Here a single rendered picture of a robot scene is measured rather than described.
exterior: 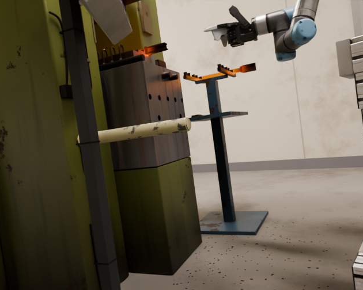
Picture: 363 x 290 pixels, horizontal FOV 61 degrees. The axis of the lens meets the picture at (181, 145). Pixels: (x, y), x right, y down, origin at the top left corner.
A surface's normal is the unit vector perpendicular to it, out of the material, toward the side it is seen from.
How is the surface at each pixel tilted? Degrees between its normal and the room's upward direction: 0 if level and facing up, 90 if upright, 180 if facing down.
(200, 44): 90
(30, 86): 90
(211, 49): 90
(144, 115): 90
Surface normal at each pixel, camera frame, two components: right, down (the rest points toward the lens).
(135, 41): -0.40, 0.08
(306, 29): 0.07, 0.03
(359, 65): -0.62, 0.11
